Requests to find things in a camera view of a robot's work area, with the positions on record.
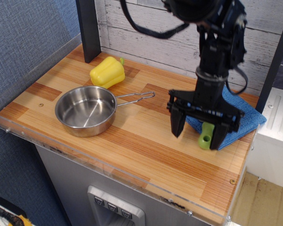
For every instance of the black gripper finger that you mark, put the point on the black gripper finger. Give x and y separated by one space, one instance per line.
177 118
219 133

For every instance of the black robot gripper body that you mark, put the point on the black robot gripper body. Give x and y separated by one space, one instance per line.
206 103

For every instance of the grey spatula green handle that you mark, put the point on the grey spatula green handle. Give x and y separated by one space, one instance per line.
206 135

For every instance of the blue towel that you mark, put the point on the blue towel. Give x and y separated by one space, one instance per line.
248 123

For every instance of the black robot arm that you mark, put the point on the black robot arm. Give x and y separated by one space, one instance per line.
221 26

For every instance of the stainless steel pan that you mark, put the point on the stainless steel pan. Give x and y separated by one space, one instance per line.
90 110

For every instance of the white ribbed side unit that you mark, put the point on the white ribbed side unit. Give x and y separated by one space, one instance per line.
265 159

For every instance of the yellow toy bell pepper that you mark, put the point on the yellow toy bell pepper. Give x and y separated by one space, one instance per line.
108 73

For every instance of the clear acrylic table guard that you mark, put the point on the clear acrylic table guard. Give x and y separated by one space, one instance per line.
171 180

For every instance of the silver dispenser panel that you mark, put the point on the silver dispenser panel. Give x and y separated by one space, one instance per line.
110 210

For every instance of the grey metal cabinet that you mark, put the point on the grey metal cabinet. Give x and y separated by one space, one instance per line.
71 181

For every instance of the yellow object bottom corner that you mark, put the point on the yellow object bottom corner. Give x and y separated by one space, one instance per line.
23 221

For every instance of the right black vertical post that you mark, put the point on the right black vertical post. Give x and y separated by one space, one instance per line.
271 76

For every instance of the black vertical post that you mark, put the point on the black vertical post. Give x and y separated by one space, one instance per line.
89 29
271 76

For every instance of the left black vertical post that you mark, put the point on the left black vertical post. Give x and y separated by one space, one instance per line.
89 29

